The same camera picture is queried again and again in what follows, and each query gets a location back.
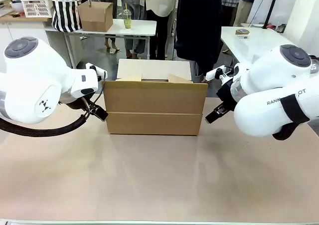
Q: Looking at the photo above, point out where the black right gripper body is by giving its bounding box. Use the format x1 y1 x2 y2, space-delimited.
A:
216 79 236 110

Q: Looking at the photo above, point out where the large brown cardboard box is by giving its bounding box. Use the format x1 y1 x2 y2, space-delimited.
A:
103 58 209 136

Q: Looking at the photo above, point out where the open brown cardboard box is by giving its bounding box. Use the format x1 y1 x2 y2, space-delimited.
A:
77 0 114 33

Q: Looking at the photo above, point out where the person in black sweatshirt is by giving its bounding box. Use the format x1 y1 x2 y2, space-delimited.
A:
174 0 223 83

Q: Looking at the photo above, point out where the person in khaki trousers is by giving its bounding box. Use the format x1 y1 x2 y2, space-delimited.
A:
233 0 260 27

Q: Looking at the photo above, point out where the white table with metal legs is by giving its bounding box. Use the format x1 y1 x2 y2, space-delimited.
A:
44 19 158 70

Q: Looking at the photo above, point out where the clear plastic drink cup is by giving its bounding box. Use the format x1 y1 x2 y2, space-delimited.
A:
123 2 133 29

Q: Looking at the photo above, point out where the black stand pole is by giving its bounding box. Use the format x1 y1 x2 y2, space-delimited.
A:
263 0 280 29

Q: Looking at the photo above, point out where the black white striped bag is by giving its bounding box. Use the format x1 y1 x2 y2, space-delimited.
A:
51 0 82 33

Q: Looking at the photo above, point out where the person in beige top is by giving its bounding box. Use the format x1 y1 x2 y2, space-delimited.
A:
139 0 179 60

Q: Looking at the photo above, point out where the person in grey trousers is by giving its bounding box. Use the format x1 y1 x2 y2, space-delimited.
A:
96 0 148 60

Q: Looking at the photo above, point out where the white plastic basket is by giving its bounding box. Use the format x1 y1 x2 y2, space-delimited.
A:
20 0 54 18

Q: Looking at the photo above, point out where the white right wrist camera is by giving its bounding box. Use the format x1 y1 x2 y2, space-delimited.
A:
205 65 235 85

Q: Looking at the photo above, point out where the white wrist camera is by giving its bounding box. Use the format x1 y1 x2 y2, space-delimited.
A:
85 62 108 82
205 65 235 85

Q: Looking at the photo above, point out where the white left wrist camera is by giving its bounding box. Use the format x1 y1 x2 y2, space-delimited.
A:
85 62 108 82

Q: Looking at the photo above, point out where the black strap on arm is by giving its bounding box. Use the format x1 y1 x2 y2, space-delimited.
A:
280 94 311 124

